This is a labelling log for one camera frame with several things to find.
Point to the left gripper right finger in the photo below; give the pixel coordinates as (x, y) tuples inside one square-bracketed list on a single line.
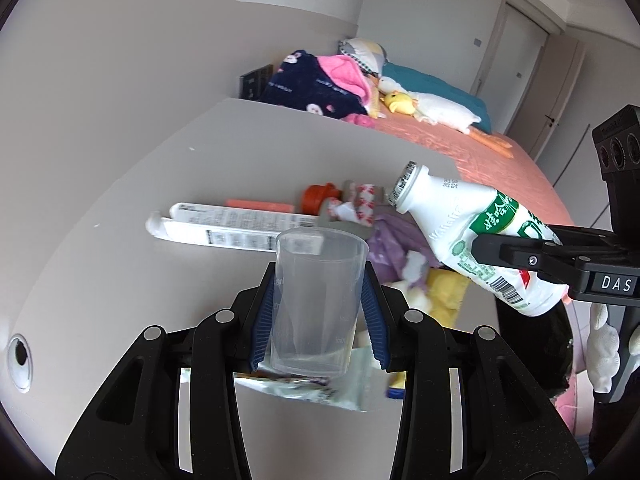
[(373, 303)]

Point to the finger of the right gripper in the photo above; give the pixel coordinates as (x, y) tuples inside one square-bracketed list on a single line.
[(551, 261)]

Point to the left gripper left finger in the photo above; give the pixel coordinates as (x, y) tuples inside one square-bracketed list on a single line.
[(262, 325)]

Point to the clear plastic cup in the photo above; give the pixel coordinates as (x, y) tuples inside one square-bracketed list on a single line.
[(317, 290)]

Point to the yellow snack wrapper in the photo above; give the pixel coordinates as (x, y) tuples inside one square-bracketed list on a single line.
[(445, 293)]

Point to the silver foil snack wrapper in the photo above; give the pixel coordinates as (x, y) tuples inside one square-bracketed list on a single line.
[(348, 392)]

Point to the white green milk bottle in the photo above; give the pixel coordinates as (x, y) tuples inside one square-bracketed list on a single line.
[(460, 219)]

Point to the orange plastic lid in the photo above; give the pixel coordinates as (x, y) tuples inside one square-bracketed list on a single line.
[(314, 196)]

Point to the black trash bag bin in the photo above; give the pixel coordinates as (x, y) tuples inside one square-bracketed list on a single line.
[(544, 344)]

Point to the right white gloved hand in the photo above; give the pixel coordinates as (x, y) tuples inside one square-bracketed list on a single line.
[(601, 356)]

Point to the purple plastic bag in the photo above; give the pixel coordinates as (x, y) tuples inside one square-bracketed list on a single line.
[(393, 236)]

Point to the salmon pink bed sheet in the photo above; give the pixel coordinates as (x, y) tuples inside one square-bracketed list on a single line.
[(508, 168)]

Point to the long white paper box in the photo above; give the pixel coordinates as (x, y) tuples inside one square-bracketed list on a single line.
[(225, 227)]

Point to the white goose plush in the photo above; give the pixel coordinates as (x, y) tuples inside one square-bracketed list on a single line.
[(434, 109)]

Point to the white closet door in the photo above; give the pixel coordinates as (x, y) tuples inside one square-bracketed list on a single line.
[(509, 62)]

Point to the yellow duck plush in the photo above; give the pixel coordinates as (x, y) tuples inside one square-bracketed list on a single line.
[(398, 102)]

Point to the teal pillow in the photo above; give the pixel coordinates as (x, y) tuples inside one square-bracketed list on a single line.
[(415, 81)]

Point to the navy pink blanket pile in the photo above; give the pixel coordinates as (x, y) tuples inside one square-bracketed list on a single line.
[(331, 86)]

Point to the patterned grey white pillow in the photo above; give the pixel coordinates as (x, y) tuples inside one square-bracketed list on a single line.
[(370, 56)]

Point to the white plush keychain toy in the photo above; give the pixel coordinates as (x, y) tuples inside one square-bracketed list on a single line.
[(412, 282)]

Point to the black wall socket panel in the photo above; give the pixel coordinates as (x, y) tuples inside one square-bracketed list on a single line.
[(253, 84)]

